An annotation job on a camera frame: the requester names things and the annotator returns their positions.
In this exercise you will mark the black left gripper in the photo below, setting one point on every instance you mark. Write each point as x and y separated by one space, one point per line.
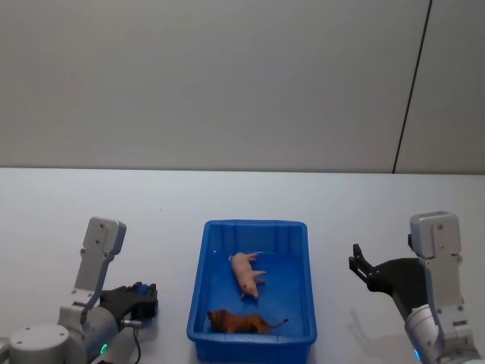
125 301

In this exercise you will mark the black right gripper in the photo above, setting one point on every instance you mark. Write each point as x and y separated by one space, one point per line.
401 277

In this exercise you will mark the small blue toy piece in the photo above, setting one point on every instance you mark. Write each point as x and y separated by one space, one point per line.
143 289

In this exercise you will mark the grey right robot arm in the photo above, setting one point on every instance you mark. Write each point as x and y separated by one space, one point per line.
441 265

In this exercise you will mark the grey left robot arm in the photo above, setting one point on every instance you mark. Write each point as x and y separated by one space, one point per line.
38 340

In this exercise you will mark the blue plastic bin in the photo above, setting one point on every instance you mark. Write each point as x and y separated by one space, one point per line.
291 288

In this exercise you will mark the brown toy lion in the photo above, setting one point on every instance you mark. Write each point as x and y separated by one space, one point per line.
236 322

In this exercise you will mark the pink toy pig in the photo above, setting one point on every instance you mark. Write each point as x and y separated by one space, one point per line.
244 273

